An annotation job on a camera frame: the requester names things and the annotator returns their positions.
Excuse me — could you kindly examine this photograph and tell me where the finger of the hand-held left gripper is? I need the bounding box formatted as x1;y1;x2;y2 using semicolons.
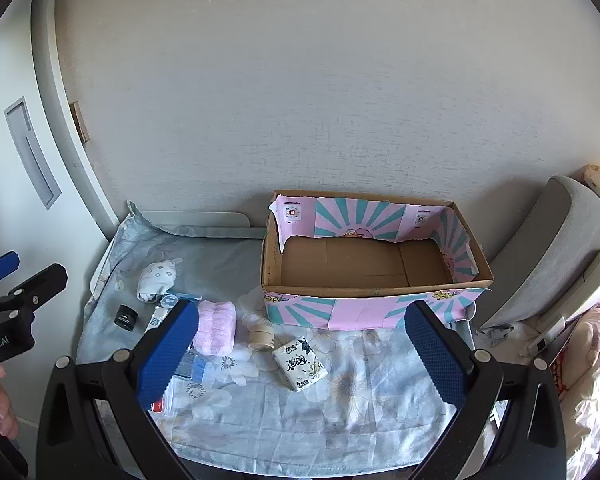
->
0;251;21;289
0;262;69;317

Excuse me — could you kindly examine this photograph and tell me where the small beige tape roll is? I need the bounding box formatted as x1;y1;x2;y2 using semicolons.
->
248;324;277;352

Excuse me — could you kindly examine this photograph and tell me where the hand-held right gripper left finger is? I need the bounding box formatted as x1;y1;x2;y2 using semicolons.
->
36;299;201;480

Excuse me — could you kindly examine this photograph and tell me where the small black jar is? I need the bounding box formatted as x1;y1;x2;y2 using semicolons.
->
114;305;140;332

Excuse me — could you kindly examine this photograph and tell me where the grey crumpled cloth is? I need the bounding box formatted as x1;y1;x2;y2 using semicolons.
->
475;323;516;345

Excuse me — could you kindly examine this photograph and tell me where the white patterned sock bundle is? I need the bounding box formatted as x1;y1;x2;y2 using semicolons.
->
136;257;183;306

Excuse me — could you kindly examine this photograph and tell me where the person's left hand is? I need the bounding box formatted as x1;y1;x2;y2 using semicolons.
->
0;364;20;440

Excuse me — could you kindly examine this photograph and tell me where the clear plastic dental floss box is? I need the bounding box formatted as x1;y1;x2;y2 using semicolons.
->
147;351;208;417

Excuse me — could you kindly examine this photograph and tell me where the grey cushioned chair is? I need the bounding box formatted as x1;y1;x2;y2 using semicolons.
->
474;175;600;357

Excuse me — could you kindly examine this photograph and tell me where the pink printed cardboard box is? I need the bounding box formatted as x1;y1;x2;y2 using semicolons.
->
261;189;495;333

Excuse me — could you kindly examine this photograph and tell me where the floral light blue bedsheet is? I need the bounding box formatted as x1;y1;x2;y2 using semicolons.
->
75;200;486;461

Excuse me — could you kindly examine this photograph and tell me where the white door with recessed handle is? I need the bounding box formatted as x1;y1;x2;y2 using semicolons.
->
0;0;121;271

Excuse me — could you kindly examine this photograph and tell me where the pink fluffy towel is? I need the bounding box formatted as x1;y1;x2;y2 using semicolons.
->
192;300;237;357

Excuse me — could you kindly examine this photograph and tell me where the printed tissue packet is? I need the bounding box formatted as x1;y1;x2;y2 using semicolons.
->
272;337;329;392

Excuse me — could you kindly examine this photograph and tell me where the pink blanket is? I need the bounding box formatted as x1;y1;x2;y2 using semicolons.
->
550;302;600;480

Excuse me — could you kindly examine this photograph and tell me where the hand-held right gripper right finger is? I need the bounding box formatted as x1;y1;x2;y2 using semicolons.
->
404;301;567;480

